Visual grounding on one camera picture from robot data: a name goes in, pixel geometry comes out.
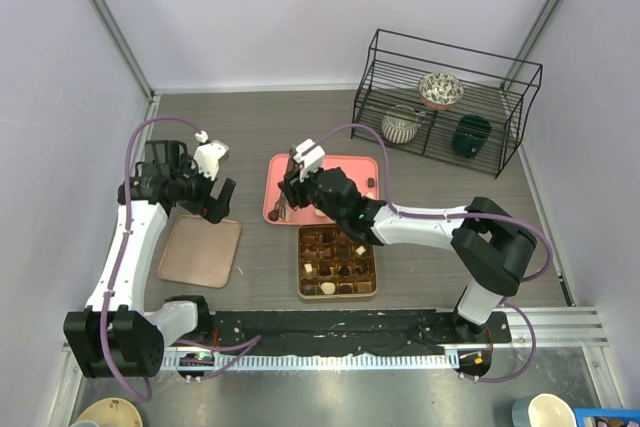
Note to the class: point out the gold chocolate box with tray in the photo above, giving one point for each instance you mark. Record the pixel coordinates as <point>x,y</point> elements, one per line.
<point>352,264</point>

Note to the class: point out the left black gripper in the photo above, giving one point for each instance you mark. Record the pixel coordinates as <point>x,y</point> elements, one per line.
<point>211,209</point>

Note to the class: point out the white teardrop chocolate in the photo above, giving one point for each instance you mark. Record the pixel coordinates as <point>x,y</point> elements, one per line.
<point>328,288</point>

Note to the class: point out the rose gold tin lid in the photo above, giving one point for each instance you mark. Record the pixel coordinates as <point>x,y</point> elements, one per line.
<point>200,253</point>

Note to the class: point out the white bowl bottom right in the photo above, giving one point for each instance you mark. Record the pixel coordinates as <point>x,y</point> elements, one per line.
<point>542,410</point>

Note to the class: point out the beige plate bottom left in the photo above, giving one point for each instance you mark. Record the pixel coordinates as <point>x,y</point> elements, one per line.
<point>110,411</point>

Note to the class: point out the striped ceramic cup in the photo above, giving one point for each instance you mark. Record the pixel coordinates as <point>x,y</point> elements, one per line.
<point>400,124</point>

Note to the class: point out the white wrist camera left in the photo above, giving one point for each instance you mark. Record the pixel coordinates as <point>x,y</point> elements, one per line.
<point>209,155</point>

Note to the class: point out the metal tongs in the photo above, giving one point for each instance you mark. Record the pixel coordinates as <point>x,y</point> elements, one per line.
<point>281,207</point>

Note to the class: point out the floral ceramic bowl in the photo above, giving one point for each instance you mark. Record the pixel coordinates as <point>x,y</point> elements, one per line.
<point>440,91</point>

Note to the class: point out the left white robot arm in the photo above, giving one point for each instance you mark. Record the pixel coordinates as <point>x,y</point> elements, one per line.
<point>113,330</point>

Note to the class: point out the dark square chocolate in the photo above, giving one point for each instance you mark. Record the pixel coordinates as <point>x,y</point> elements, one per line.
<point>309,289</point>

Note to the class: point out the blue box corner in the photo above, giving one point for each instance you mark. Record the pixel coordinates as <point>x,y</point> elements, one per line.
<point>607,417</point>

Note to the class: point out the black wire rack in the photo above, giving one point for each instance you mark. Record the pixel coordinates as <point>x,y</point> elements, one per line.
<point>499,88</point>

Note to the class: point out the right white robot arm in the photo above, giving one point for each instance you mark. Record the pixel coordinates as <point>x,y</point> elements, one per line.
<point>494,248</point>

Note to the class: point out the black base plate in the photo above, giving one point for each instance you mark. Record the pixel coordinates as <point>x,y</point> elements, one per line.
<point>338,333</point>

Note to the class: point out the dark green mug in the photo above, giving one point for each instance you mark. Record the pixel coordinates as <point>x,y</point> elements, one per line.
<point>470,136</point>

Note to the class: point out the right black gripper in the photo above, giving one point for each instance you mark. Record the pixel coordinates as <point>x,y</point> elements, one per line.
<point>295,188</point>

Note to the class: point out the pink plastic tray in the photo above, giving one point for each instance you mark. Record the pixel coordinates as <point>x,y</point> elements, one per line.
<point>362,170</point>

